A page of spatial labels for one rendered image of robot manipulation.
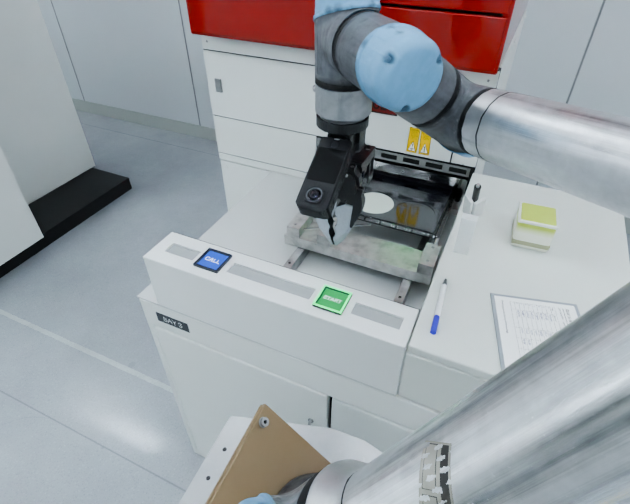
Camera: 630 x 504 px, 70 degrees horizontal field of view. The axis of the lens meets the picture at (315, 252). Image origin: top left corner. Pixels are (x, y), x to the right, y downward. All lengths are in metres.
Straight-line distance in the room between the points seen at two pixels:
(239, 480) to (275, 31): 1.01
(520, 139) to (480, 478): 0.31
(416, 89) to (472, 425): 0.32
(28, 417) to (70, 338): 0.38
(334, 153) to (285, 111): 0.76
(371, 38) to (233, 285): 0.53
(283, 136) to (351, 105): 0.83
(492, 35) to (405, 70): 0.64
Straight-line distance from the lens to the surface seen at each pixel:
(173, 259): 0.94
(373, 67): 0.46
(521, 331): 0.83
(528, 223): 0.98
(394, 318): 0.80
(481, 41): 1.09
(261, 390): 1.08
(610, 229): 1.16
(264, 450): 0.61
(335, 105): 0.58
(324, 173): 0.59
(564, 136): 0.46
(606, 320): 0.26
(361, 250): 1.05
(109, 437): 1.90
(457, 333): 0.80
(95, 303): 2.38
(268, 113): 1.39
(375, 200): 1.19
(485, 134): 0.51
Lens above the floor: 1.55
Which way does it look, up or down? 40 degrees down
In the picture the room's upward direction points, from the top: straight up
